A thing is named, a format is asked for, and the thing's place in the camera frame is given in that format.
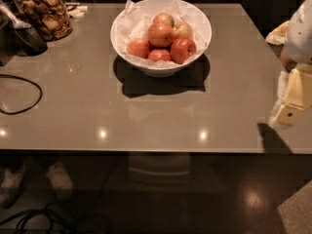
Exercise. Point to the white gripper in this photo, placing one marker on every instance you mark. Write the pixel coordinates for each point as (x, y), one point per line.
(300, 36)

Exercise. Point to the red apple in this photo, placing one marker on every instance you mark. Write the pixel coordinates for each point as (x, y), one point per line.
(159, 54)
(139, 47)
(160, 34)
(182, 49)

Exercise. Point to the right back yellowish apple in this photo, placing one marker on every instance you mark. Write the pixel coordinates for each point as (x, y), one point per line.
(183, 30)

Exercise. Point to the yellowish apple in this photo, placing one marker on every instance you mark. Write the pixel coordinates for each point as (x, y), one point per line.
(183, 30)
(164, 17)

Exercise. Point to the white ceramic bowl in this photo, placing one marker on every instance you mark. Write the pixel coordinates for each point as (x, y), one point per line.
(130, 20)

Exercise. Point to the white paper bowl liner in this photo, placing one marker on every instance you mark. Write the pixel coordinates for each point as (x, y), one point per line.
(135, 25)

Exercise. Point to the small white item behind jar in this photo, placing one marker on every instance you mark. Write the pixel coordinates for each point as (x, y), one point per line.
(76, 11)

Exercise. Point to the glass jar of dried chips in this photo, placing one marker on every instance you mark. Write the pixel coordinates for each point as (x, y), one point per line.
(49, 16)

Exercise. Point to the right white shoe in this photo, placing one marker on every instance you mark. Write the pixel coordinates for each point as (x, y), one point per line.
(60, 180)

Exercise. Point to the white shoe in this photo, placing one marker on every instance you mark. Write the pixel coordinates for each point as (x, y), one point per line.
(60, 180)
(11, 187)

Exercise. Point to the black round scoop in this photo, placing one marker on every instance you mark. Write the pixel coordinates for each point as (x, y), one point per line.
(30, 41)

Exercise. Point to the black appliance at left edge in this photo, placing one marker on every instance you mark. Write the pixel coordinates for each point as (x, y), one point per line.
(8, 46)

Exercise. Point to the left white shoe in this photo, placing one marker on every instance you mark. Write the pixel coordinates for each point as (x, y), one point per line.
(11, 187)

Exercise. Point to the silver spoon handle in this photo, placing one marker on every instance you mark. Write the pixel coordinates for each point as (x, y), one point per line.
(17, 23)

